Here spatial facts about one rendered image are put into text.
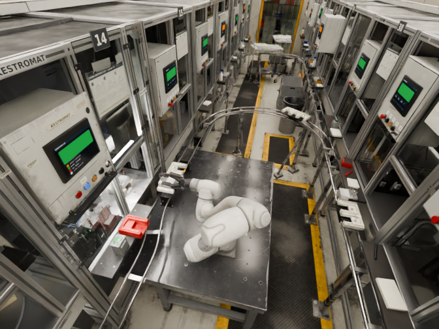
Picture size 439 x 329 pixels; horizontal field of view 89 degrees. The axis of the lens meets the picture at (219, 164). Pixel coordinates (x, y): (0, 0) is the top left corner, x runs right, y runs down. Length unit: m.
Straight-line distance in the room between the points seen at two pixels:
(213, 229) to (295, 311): 1.63
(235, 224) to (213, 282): 0.78
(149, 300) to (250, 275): 1.07
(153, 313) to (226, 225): 1.56
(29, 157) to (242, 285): 1.38
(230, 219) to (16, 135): 0.84
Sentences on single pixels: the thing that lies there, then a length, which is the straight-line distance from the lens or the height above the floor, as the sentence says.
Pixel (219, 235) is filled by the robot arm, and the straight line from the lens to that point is 0.97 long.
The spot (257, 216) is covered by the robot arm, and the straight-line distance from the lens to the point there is 1.01.
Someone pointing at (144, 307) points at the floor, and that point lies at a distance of 2.43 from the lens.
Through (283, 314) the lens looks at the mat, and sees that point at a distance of 2.43.
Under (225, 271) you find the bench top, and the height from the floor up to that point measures 0.68.
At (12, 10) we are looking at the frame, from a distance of 2.09.
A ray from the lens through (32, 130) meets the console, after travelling 1.07.
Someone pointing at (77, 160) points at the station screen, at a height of 1.59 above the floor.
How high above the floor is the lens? 2.26
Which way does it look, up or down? 40 degrees down
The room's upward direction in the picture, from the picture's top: 3 degrees clockwise
